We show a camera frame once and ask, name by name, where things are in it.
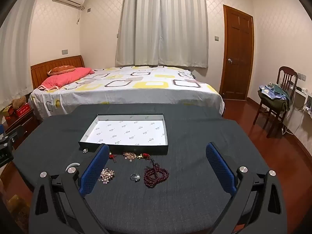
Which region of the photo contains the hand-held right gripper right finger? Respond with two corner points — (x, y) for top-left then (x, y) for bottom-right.
(205, 142), (288, 234)

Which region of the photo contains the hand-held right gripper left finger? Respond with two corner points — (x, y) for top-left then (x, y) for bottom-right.
(29, 144), (110, 234)

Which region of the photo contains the pearl cluster brooch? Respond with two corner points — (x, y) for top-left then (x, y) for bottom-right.
(98, 168), (115, 184)

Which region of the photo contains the white bangle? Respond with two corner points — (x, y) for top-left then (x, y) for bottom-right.
(65, 162), (80, 173)

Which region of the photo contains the gold bead chain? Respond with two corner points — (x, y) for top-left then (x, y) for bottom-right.
(122, 152), (137, 162)

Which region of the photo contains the shallow box with white lining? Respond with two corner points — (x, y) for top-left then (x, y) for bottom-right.
(78, 114), (169, 155)

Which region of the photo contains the wooden nightstand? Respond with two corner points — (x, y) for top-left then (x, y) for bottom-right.
(5, 107), (41, 149)

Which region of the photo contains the red box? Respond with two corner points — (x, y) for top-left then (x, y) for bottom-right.
(15, 103), (32, 117)

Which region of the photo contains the brown teddy bear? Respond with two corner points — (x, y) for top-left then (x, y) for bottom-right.
(12, 96), (27, 110)

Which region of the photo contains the dark grey table cloth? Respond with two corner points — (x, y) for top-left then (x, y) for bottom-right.
(12, 104), (276, 234)

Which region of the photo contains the wooden bed headboard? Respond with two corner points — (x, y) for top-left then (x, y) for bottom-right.
(30, 56), (85, 89)

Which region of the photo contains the pink pillow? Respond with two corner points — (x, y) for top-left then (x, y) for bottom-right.
(39, 67), (95, 90)

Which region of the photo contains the orange pillow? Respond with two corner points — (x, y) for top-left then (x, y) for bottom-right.
(47, 65), (76, 76)

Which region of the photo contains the pile of clothes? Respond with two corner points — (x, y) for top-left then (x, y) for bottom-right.
(258, 83), (292, 113)

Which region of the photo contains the patterned white bed sheet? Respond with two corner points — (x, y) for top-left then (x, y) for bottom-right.
(29, 66), (225, 122)

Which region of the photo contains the white desk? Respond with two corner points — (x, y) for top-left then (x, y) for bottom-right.
(294, 88), (312, 117)

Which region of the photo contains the dark wooden chair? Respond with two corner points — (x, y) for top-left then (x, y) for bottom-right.
(253, 66), (298, 138)

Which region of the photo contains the brown wooden door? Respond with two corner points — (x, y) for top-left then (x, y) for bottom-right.
(219, 4), (254, 101)

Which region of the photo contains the grey striped curtain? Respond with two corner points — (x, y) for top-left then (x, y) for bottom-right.
(115, 0), (209, 69)

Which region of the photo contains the dark red bead bracelet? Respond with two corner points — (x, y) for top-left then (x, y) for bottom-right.
(143, 159), (169, 189)

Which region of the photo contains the white cable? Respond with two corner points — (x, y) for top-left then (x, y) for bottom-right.
(281, 93), (312, 135)

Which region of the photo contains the air conditioner cord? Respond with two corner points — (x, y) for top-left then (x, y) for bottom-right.
(76, 4), (86, 25)

